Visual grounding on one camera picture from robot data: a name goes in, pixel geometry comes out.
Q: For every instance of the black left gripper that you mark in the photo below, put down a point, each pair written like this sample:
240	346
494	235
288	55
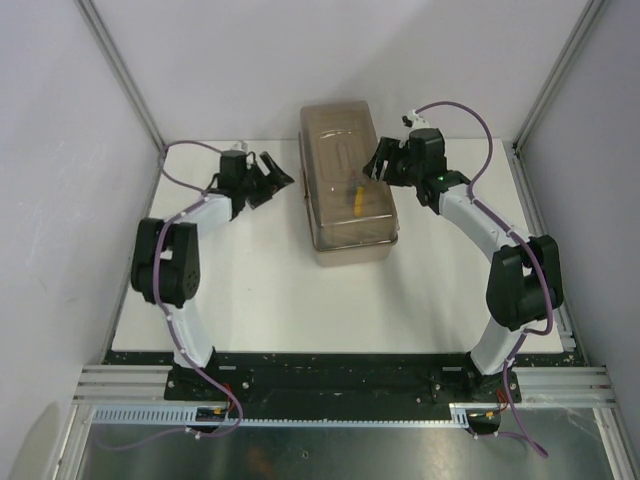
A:
277	179

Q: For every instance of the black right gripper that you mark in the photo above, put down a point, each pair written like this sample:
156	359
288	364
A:
388	150

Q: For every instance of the yellow black handled tool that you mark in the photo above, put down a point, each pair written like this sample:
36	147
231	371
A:
357	200

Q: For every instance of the translucent brown plastic toolbox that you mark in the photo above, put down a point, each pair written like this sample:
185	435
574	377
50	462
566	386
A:
335	139

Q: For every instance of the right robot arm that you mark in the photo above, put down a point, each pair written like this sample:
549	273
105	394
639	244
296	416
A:
525	283

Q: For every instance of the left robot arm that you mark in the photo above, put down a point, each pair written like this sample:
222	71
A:
166	268

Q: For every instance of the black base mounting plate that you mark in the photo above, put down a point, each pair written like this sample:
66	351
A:
360	385

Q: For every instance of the right aluminium frame post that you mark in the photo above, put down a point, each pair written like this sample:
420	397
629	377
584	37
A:
577	39

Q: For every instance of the aluminium frame post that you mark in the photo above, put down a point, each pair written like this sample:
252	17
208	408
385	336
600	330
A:
120	70
577	39

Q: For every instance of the left aluminium frame post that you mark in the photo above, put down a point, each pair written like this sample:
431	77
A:
120	70

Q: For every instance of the white slotted cable duct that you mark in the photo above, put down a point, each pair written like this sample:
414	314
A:
451	416

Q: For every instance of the aluminium front rail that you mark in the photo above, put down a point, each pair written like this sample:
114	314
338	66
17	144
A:
553	387

